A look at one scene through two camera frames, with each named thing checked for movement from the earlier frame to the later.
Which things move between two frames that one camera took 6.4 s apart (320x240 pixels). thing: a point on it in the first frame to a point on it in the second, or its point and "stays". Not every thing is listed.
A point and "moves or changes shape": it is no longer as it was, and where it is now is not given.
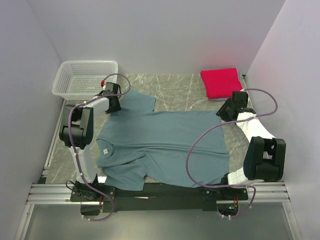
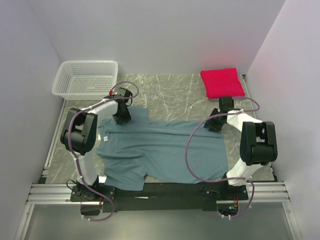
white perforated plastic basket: (82, 79) stays
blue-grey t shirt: (137, 145) moves or changes shape
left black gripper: (117, 108) to (127, 117)
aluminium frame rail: (43, 194) stays
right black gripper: (221, 112) to (214, 127)
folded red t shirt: (220, 83) stays
